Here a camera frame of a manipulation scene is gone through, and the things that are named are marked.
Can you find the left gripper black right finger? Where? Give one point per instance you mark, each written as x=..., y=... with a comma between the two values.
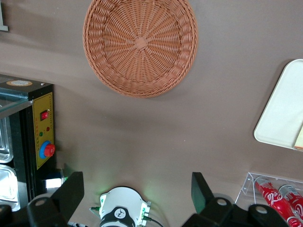
x=201, y=196

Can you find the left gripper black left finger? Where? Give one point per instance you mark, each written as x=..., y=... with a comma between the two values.
x=68, y=196

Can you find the triangular sandwich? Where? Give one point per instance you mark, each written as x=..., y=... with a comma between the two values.
x=300, y=139

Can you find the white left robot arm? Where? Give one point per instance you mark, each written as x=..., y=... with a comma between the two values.
x=118, y=198

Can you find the beige plastic tray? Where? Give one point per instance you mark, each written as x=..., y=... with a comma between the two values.
x=279, y=111

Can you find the round brown wicker basket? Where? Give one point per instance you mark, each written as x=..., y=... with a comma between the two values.
x=142, y=47

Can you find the grey metal snack tray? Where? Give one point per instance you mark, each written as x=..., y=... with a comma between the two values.
x=3, y=28

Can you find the clear acrylic bottle rack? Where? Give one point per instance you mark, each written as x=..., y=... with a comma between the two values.
x=246, y=189

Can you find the steel warmer pan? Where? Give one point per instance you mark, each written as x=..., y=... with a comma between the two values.
x=8, y=186
x=4, y=142

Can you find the black food warmer cabinet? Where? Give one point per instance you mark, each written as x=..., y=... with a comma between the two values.
x=43, y=132

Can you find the red cola bottle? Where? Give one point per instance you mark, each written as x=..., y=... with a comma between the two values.
x=274, y=201
x=296, y=201

